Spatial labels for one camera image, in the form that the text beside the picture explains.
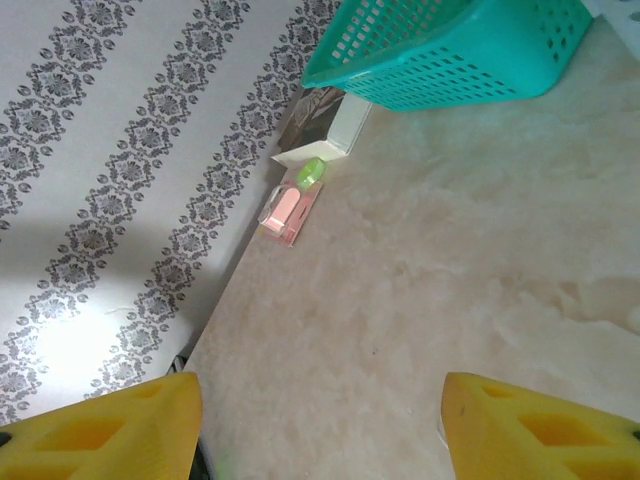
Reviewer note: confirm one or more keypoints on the teal plastic basket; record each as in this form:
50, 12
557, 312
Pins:
450, 50

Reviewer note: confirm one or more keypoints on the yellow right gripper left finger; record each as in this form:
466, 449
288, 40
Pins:
100, 435

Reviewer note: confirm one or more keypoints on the light blue plastic basket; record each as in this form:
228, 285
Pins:
620, 20

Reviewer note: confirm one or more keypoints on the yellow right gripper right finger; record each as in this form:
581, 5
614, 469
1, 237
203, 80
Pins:
525, 435

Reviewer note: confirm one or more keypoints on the pink blister package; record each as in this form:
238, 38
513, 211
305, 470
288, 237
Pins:
287, 215

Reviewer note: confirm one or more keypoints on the small green round cap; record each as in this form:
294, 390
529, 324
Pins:
310, 172

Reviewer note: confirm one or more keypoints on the book with photo cover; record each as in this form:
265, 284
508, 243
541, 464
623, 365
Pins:
345, 130

